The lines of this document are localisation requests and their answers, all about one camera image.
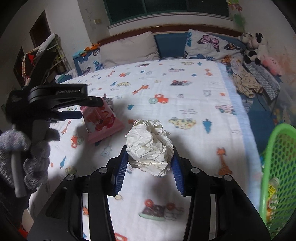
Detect pink snack box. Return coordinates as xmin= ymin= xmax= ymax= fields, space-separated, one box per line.
xmin=80 ymin=98 xmax=124 ymax=144

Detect white paper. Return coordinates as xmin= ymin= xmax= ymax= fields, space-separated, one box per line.
xmin=125 ymin=120 xmax=174 ymax=177

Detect clear plastic bottle yellow label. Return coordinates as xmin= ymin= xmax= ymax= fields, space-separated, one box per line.
xmin=267 ymin=177 xmax=280 ymax=210

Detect left butterfly pillow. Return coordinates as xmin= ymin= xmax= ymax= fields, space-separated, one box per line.
xmin=74 ymin=48 xmax=104 ymax=76

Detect metal shelf rack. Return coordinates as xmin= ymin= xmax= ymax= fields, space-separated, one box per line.
xmin=25 ymin=33 xmax=70 ymax=82

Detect orange toy on headboard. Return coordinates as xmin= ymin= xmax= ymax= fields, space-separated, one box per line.
xmin=84 ymin=43 xmax=100 ymax=52

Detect white cartoon print blanket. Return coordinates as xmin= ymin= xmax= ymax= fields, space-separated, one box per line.
xmin=28 ymin=59 xmax=265 ymax=241

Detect beige pillow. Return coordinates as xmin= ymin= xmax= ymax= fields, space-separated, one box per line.
xmin=100 ymin=32 xmax=160 ymax=68

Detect dark window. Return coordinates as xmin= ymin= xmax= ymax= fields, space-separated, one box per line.
xmin=104 ymin=0 xmax=229 ymax=25

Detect beige patterned clothes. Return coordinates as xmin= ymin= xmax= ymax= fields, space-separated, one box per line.
xmin=230 ymin=59 xmax=263 ymax=98

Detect green plastic mesh basket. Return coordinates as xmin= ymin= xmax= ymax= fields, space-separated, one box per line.
xmin=259 ymin=123 xmax=295 ymax=239

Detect clear plastic toy bin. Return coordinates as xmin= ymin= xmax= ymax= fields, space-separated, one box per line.
xmin=271 ymin=86 xmax=295 ymax=127

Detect blue white patterned cloth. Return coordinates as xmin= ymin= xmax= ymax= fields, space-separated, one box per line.
xmin=243 ymin=61 xmax=280 ymax=101

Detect butterfly print pillow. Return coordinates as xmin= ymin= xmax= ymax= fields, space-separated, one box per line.
xmin=184 ymin=29 xmax=243 ymax=64

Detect pink plush toy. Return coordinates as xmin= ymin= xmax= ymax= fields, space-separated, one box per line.
xmin=261 ymin=56 xmax=282 ymax=76

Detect black white cow plush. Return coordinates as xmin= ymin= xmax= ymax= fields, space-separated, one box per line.
xmin=237 ymin=32 xmax=268 ymax=65

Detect colourful wall decoration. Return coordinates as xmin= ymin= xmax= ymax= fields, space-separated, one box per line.
xmin=226 ymin=0 xmax=245 ymax=28

